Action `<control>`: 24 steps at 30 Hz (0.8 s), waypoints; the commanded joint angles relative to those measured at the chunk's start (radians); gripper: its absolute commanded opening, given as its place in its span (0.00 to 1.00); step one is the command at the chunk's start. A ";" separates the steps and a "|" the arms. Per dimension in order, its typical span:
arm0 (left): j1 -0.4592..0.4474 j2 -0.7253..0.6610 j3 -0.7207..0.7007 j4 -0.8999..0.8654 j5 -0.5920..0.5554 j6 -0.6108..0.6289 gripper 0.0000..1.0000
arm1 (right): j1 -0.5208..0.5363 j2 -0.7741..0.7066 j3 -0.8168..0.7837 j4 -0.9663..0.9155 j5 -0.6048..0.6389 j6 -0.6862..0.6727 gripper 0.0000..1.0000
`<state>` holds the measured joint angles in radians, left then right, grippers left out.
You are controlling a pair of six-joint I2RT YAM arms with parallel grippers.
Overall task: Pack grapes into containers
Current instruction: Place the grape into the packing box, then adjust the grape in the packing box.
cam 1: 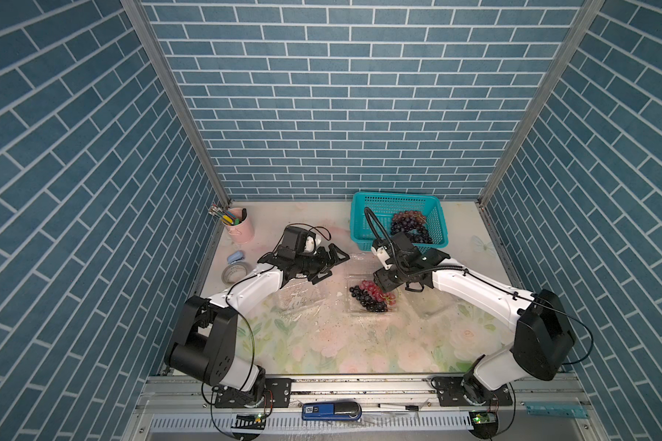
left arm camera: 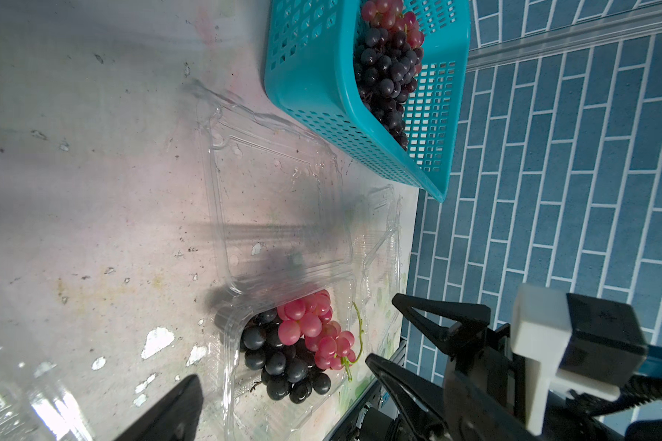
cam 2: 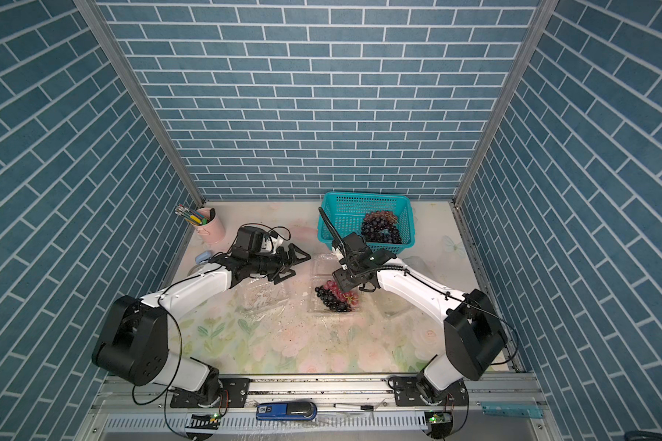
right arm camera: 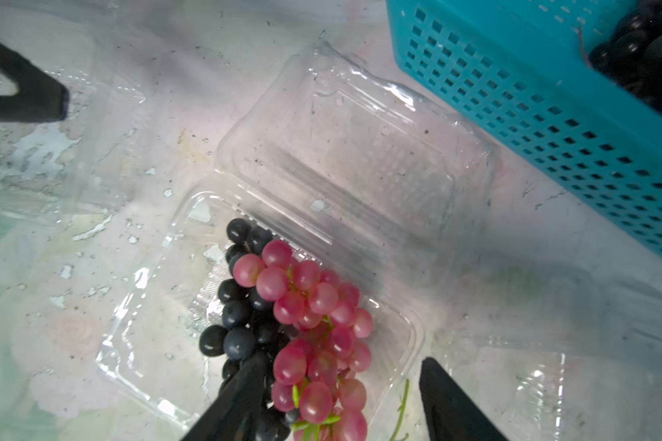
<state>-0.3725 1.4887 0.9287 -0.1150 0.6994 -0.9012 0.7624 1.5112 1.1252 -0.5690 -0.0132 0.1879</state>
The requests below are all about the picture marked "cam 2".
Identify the teal metal bracket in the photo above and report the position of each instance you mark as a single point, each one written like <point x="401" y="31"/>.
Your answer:
<point x="513" y="410"/>

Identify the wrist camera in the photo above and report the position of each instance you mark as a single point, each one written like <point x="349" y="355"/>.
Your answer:
<point x="252" y="241"/>
<point x="356" y="245"/>

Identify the small blue stapler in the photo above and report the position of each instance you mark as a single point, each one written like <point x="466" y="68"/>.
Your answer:
<point x="204" y="257"/>

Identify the blue black handheld device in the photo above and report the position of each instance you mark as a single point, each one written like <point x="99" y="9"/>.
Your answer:
<point x="287" y="411"/>

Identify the black marker pen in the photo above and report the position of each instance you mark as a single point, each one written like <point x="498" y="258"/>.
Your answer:
<point x="355" y="407"/>

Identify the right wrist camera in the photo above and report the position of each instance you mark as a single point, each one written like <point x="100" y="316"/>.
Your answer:
<point x="356" y="245"/>

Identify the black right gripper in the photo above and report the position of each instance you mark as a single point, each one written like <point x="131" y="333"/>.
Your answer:
<point x="339" y="277"/>

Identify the clear clamshell container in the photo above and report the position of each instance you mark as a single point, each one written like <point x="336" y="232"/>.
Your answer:
<point x="323" y="267"/>
<point x="260" y="295"/>
<point x="403" y="288"/>

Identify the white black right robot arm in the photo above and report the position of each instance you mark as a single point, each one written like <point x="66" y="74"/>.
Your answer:
<point x="473" y="333"/>

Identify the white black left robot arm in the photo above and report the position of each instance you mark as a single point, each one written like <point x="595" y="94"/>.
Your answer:
<point x="141" y="340"/>

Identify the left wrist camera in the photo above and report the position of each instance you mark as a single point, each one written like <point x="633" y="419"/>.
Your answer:
<point x="252" y="241"/>

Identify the red grape bunch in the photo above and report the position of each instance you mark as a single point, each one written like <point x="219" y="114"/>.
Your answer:
<point x="350" y="295"/>

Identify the tape roll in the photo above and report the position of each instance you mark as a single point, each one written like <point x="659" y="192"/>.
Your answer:
<point x="198" y="269"/>

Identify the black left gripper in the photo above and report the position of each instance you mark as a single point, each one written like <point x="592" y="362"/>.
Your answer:
<point x="283" y="265"/>

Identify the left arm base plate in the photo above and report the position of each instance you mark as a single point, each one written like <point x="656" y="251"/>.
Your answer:
<point x="231" y="392"/>

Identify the teal plastic basket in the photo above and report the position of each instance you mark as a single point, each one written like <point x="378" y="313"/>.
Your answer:
<point x="346" y="212"/>

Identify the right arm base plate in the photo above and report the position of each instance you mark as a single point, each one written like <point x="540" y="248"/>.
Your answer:
<point x="408" y="394"/>

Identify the pink pen cup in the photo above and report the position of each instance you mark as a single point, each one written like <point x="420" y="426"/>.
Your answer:
<point x="212" y="231"/>

